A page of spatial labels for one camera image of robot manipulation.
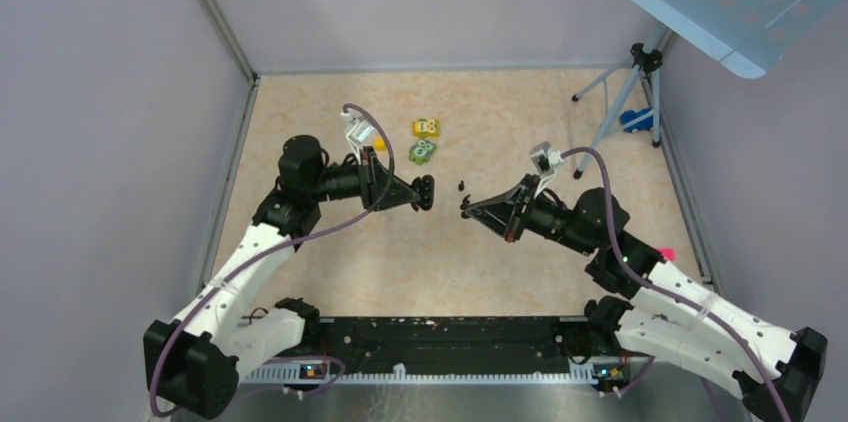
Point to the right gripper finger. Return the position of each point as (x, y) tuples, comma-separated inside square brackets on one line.
[(511, 199), (502, 222)]

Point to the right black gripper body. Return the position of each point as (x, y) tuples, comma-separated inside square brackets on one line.
[(543, 215)]

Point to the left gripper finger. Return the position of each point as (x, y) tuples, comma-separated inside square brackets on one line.
[(383, 183), (397, 198)]

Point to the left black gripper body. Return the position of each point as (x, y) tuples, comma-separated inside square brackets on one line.
[(352, 179)]

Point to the black earbud charging case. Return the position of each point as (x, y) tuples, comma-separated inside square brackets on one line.
[(424, 186)]

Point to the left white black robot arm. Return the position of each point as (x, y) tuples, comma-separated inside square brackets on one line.
[(197, 360)]

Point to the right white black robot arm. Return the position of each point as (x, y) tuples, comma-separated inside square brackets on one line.
[(653, 308)]

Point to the green number block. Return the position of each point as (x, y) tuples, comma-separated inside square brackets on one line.
[(421, 152)]

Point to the yellow number block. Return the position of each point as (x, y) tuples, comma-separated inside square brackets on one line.
[(426, 128)]

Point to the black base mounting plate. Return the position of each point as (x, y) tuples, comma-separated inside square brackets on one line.
[(471, 345)]

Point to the blue toy car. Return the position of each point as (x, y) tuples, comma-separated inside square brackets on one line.
[(633, 121)]

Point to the pink marker pen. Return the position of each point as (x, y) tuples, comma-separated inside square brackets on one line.
[(668, 253)]

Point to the light blue tripod stand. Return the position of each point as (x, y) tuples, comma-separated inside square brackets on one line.
[(643, 64)]

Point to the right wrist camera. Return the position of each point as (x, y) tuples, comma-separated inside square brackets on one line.
[(547, 160)]

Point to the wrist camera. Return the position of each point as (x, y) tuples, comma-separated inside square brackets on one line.
[(547, 160), (357, 131)]

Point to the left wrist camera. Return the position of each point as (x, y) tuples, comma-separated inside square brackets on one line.
[(357, 131)]

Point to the white cable duct strip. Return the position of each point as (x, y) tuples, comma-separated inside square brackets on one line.
[(293, 374)]

